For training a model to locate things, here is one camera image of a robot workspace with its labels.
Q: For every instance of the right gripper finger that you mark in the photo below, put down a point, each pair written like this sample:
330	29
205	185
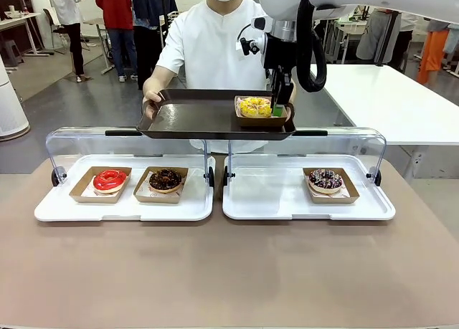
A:
288	89
277	92

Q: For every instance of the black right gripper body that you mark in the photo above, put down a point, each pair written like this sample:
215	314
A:
276	54

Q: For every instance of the yellow sprinkled donut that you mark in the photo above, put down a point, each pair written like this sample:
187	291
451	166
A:
251	108

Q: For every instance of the dark brown serving tray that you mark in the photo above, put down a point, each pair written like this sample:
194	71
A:
197	117

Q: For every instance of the purple drizzled donut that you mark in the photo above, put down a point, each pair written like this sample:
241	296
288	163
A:
317	185

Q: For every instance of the person's right forearm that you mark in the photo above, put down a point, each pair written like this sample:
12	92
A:
156	79

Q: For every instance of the person in white shirt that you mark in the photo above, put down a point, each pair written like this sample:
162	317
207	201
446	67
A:
208	49

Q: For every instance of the person in grey trousers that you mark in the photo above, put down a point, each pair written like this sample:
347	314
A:
376	35

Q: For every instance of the person in dark blue clothes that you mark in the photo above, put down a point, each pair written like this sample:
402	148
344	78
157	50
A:
150	6

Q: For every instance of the person in orange trousers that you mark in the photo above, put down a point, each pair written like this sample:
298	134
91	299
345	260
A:
432	53

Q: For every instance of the chocolate sprinkled donut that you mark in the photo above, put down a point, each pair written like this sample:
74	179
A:
156	182

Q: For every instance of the chocolate donut in cardboard tray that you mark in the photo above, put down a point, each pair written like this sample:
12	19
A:
157	199

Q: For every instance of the person in red sweater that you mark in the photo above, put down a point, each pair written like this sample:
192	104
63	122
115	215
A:
114	6

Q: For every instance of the red glazed donut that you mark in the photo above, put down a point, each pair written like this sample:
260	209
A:
102	185

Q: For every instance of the red donut in cardboard tray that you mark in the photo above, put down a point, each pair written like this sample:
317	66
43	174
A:
97	199

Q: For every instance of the person in white coat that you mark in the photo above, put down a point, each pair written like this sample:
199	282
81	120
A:
66	3

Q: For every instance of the person's right hand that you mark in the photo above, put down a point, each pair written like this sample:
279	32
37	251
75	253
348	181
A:
152	95

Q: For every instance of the background table with black legs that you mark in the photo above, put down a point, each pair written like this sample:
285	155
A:
346	26

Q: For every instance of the clear plastic display lid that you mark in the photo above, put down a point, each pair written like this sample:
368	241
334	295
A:
340	144
89	142

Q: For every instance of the large white table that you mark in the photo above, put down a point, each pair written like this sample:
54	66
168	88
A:
387	103

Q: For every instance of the white display tray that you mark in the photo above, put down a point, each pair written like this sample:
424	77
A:
107	213
272	211

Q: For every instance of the black office chair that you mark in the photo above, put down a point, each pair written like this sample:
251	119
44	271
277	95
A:
52	21

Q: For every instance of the grey stool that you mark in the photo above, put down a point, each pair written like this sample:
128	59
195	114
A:
12	51

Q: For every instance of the white desk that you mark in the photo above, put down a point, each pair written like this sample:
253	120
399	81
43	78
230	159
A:
14	21

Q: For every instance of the white air purifier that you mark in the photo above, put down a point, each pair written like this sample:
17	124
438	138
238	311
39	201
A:
10	107

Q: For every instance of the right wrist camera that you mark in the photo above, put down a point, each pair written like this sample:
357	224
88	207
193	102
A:
260	23

